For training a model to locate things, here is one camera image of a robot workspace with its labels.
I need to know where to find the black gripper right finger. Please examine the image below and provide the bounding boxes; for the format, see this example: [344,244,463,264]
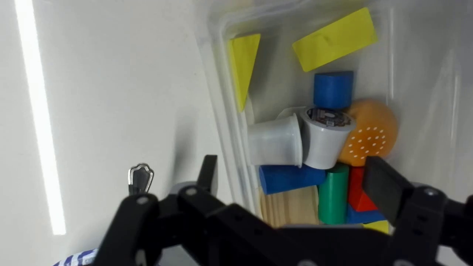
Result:
[362,155,473,266]

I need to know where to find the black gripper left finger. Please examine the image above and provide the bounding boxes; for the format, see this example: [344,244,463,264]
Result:
[92,153,279,266]

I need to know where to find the clear plastic tote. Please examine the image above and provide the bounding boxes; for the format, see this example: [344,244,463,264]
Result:
[192,0,473,266]

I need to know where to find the red block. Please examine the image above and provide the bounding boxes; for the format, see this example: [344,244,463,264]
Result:
[346,165,380,214]

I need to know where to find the natural wooden block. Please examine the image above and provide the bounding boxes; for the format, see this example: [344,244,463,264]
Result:
[259,184,321,229]

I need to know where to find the blue rectangular block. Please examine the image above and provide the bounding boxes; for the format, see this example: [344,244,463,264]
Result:
[259,164,328,195]

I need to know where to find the green cylinder block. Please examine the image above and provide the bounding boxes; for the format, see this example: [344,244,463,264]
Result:
[316,164,350,227]

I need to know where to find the white coffee pod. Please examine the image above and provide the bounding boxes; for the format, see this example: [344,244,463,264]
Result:
[247,112,305,170]
[299,105,358,171]

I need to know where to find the orange perforated ball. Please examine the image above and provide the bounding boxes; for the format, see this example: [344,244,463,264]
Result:
[337,97,401,168]

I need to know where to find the blue patterned paper plate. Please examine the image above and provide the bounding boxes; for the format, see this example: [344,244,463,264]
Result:
[52,246,99,266]

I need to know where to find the yellow wedge block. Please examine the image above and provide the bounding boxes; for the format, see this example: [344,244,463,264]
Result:
[226,32,263,113]

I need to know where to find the blue cylinder block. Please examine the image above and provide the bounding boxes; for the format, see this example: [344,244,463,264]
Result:
[312,69,356,111]

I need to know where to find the yellow rectangular block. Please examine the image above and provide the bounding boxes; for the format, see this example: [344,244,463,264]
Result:
[291,6,380,74]

